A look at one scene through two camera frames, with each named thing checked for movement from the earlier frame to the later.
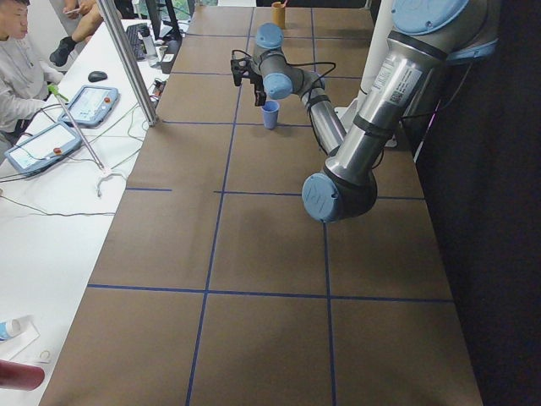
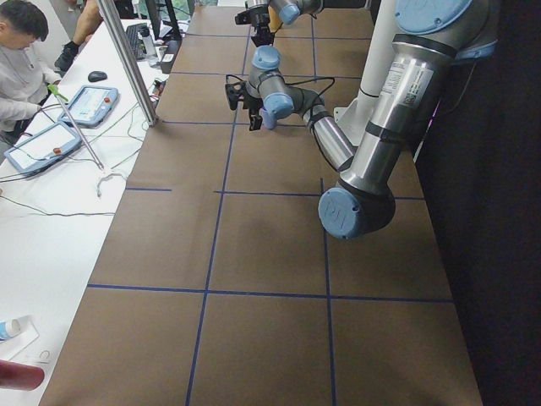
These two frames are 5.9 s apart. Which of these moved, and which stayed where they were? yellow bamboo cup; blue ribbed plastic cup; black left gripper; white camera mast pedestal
Moved: black left gripper
Stayed: yellow bamboo cup; blue ribbed plastic cup; white camera mast pedestal
